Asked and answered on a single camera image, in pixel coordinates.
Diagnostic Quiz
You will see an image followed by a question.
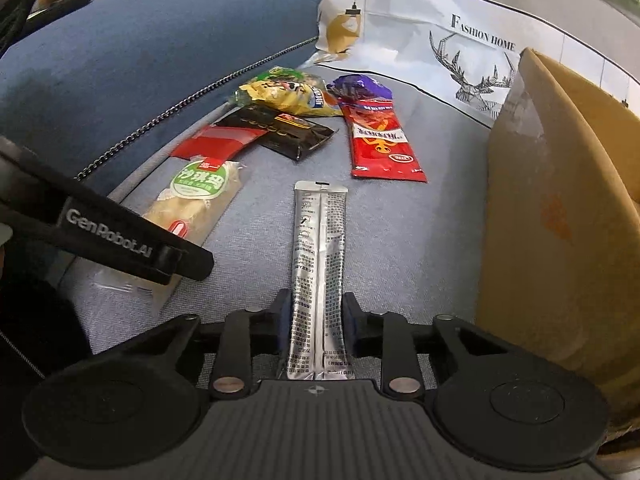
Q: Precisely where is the cardboard box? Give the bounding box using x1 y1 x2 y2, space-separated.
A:
472 47 640 456

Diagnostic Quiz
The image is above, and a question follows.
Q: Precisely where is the red flame print snack packet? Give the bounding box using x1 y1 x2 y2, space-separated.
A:
340 99 428 183

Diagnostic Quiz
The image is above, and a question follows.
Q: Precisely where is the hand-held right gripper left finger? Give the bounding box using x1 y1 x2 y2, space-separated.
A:
100 288 292 399

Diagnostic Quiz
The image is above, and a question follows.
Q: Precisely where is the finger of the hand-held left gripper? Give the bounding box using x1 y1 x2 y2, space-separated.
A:
0 135 215 286

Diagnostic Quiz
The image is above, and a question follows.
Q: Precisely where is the white deer print cloth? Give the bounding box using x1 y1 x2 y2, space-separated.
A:
300 0 640 131

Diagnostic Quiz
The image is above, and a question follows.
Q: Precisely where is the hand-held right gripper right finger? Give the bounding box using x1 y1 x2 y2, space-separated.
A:
343 291 532 398

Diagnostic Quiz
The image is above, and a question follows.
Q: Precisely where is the black snack packet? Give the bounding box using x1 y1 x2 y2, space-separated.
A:
215 106 335 162

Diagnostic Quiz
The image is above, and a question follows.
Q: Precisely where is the purple snack packet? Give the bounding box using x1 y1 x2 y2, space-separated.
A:
327 74 393 106

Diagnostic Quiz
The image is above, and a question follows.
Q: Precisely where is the yellow green snack bag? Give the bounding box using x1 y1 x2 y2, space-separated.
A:
236 66 346 118

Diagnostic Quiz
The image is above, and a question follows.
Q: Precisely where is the bread packet with green label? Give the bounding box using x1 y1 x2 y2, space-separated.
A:
92 157 249 318

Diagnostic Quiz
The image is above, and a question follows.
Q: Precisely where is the blue cushion with zipper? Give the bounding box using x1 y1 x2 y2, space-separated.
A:
0 0 326 206

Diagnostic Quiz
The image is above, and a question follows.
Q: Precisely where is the silver stick packet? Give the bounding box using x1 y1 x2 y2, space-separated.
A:
276 180 357 381

